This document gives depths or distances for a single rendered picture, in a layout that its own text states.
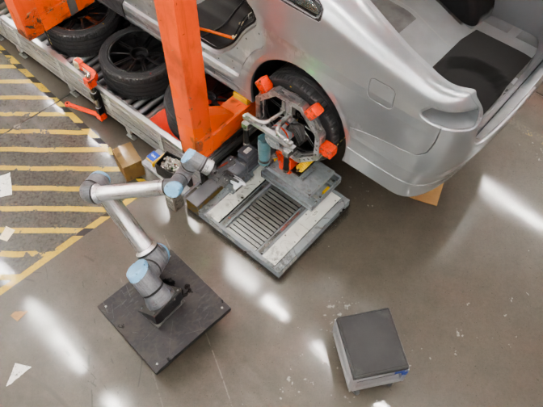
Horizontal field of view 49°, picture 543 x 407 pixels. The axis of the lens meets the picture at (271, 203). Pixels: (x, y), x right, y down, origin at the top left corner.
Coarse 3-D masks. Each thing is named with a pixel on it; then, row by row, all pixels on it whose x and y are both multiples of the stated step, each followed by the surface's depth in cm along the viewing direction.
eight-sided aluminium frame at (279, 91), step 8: (272, 88) 375; (280, 88) 368; (256, 96) 385; (264, 96) 379; (272, 96) 372; (280, 96) 366; (288, 96) 368; (296, 96) 364; (256, 104) 391; (264, 104) 394; (296, 104) 361; (304, 104) 361; (256, 112) 398; (264, 112) 400; (312, 120) 363; (312, 128) 366; (320, 128) 367; (320, 136) 366; (320, 144) 372; (296, 152) 404; (312, 152) 392; (296, 160) 402; (304, 160) 396; (312, 160) 389
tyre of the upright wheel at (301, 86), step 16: (288, 64) 382; (272, 80) 376; (288, 80) 366; (304, 80) 364; (304, 96) 364; (320, 96) 361; (336, 112) 366; (336, 128) 369; (336, 144) 377; (320, 160) 399
